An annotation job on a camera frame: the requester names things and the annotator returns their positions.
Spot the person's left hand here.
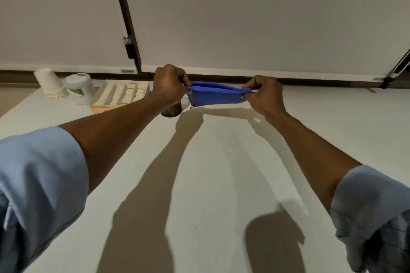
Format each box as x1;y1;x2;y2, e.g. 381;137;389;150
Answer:
151;64;193;108

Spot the person's right hand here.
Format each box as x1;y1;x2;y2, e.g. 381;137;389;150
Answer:
242;75;286;117

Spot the blue cloth pouch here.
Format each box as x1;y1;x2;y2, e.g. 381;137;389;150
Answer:
187;81;252;108

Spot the person's left forearm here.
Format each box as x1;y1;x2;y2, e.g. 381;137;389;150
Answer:
59;96;175;194

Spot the person's right forearm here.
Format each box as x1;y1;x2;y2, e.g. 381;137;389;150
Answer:
264;109;363;214

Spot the dark glass jar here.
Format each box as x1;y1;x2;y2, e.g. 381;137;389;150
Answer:
160;101;183;118

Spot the box of white sachets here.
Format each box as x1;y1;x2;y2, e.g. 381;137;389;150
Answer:
89;80;151;115

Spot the wide white roller blind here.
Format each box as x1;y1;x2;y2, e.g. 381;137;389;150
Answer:
118;0;410;82

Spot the white jar with green label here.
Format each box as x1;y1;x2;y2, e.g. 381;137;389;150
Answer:
62;73;97;106

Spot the stack of white paper cups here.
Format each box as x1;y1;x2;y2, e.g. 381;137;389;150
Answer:
34;68;70;101

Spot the narrow white roller blind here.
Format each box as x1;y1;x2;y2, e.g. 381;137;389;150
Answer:
0;0;138;75

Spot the light blue right shirt sleeve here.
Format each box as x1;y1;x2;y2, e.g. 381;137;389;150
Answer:
330;165;410;273

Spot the light blue shirt sleeve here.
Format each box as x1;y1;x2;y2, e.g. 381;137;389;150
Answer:
0;126;89;273
330;165;410;273

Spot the light blue left shirt sleeve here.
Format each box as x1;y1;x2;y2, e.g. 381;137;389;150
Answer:
0;126;89;273

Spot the black blind bracket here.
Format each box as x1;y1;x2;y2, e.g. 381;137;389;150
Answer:
123;37;136;60

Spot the dark window frame post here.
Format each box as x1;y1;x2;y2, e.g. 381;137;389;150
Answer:
109;0;142;73

